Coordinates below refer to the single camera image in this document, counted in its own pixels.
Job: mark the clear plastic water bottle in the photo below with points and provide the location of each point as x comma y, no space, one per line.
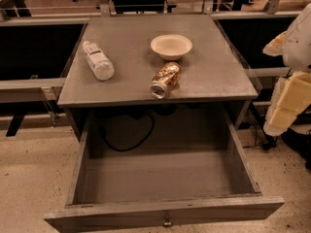
101,66

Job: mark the orange gold soda can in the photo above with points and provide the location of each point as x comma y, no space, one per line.
165,80

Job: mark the metal railing frame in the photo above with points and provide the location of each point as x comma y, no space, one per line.
33,90

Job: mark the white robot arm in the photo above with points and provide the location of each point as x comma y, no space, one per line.
296,50

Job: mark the brass drawer knob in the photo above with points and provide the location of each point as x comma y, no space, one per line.
167,221

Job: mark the open grey top drawer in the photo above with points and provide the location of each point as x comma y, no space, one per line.
130,172

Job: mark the white paper bowl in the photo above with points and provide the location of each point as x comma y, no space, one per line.
171,46

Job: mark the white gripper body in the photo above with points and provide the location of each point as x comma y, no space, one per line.
299,46

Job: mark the grey wooden cabinet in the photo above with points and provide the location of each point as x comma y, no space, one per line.
210,72

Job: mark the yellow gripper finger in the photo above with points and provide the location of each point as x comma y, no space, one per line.
274,47
289,99

